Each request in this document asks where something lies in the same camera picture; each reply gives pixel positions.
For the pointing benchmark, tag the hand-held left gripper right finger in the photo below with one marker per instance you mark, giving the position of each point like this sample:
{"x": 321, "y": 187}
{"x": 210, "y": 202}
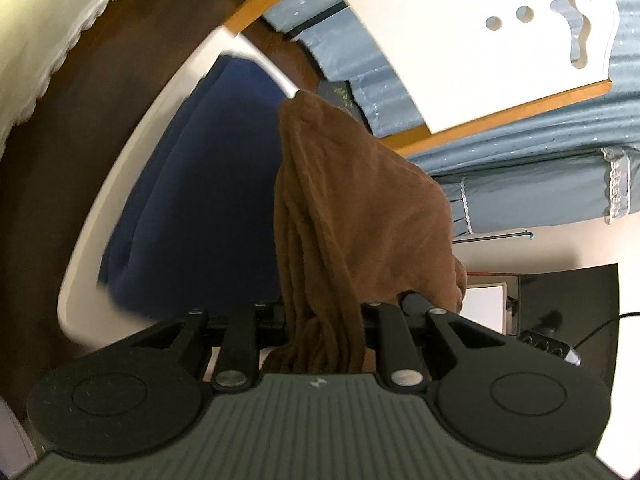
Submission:
{"x": 371, "y": 321}

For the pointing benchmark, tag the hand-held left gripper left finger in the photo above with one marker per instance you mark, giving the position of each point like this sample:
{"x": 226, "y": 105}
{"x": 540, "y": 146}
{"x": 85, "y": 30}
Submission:
{"x": 272, "y": 319}

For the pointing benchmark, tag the brown pants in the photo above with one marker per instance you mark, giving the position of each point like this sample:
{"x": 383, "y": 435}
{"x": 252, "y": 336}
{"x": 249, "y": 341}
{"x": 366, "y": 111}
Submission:
{"x": 350, "y": 210}

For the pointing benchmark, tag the white plastic tub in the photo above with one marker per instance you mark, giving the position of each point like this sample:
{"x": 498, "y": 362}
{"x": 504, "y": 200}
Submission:
{"x": 127, "y": 160}

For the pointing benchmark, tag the white framed box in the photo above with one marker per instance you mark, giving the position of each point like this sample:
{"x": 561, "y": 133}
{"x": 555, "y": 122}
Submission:
{"x": 485, "y": 307}

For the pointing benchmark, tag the thin black rod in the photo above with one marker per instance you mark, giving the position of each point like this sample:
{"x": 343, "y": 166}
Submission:
{"x": 495, "y": 236}

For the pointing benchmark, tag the dark blue garment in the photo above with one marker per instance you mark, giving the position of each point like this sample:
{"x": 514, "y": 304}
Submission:
{"x": 200, "y": 185}

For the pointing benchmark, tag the black patterned device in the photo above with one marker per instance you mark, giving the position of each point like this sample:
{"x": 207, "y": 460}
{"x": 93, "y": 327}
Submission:
{"x": 545, "y": 345}

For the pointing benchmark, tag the blue curtain with lace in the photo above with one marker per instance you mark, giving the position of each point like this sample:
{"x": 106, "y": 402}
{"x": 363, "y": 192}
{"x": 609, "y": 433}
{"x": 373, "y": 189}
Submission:
{"x": 525, "y": 180}

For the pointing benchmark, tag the dark patterned box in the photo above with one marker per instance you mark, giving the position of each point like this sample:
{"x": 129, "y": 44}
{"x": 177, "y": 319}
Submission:
{"x": 340, "y": 96}

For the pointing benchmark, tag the white wooden headboard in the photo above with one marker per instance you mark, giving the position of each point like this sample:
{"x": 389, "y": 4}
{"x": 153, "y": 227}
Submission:
{"x": 500, "y": 120}

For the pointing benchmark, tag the white panel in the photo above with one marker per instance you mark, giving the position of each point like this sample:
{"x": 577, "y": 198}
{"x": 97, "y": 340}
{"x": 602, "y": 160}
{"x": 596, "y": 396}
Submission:
{"x": 15, "y": 440}

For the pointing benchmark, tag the white board with holes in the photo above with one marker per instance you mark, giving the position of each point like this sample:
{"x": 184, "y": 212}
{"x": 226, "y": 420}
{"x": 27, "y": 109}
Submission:
{"x": 425, "y": 35}

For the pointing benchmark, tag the cream lace bedspread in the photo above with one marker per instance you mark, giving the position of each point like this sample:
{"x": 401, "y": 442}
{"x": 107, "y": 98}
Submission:
{"x": 40, "y": 25}

